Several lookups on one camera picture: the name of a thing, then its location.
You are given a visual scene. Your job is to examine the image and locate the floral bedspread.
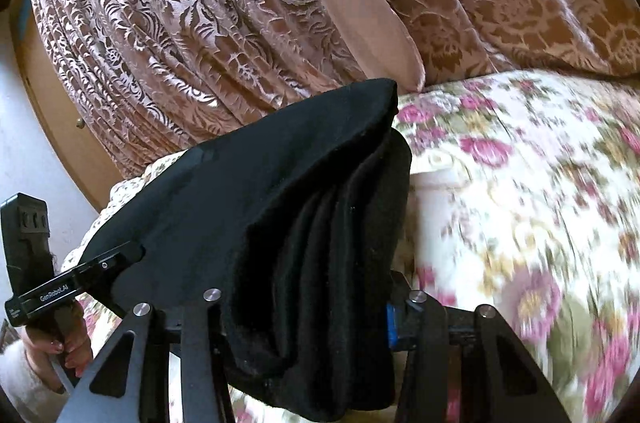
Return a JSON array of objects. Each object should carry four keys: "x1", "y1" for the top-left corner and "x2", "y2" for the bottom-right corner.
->
[{"x1": 60, "y1": 69, "x2": 640, "y2": 423}]

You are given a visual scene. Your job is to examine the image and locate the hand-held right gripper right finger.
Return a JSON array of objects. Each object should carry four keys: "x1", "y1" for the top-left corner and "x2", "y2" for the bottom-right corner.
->
[{"x1": 385, "y1": 289, "x2": 572, "y2": 423}]

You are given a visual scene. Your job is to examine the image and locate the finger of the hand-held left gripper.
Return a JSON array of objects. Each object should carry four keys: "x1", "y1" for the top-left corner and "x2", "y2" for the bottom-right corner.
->
[{"x1": 74, "y1": 241, "x2": 147, "y2": 291}]

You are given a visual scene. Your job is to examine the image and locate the black pants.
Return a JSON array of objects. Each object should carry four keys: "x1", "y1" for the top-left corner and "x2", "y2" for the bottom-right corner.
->
[{"x1": 82, "y1": 78, "x2": 414, "y2": 423}]

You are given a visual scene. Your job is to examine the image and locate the wooden door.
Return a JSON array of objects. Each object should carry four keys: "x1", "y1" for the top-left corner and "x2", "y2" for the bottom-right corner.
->
[{"x1": 9, "y1": 0, "x2": 123, "y2": 215}]

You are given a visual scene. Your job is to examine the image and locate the person's left hand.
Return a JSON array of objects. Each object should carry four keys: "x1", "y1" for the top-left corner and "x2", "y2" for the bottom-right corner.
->
[{"x1": 21, "y1": 300, "x2": 95, "y2": 380}]

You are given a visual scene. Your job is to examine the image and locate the brown floral curtain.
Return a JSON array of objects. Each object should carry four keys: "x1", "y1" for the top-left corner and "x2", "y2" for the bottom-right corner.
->
[{"x1": 27, "y1": 0, "x2": 361, "y2": 180}]

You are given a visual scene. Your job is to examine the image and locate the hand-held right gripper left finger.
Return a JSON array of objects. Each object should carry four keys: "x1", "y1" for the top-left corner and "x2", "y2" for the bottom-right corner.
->
[{"x1": 60, "y1": 289, "x2": 237, "y2": 423}]

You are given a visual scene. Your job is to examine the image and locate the person's left forearm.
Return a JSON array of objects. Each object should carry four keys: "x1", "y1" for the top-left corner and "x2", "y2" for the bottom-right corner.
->
[{"x1": 0, "y1": 337, "x2": 68, "y2": 423}]

